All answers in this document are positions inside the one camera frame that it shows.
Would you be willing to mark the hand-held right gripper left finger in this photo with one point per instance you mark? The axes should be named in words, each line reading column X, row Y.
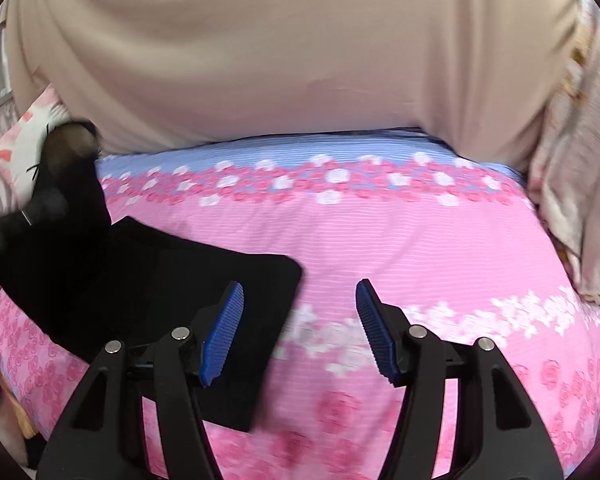
column 225, row 330

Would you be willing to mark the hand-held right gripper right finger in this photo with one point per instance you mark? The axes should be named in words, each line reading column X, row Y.
column 375, row 330

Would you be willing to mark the black pants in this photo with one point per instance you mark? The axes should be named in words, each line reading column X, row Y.
column 155, row 280

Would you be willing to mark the cartoon print pillow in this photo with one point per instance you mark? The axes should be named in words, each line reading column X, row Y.
column 25, row 135

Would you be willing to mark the pink floral bed sheet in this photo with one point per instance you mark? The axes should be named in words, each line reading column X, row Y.
column 405, row 240

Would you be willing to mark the pale floral fleece blanket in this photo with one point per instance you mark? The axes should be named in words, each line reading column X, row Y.
column 575, row 170

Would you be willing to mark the beige blanket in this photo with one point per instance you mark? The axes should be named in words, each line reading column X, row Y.
column 280, row 50

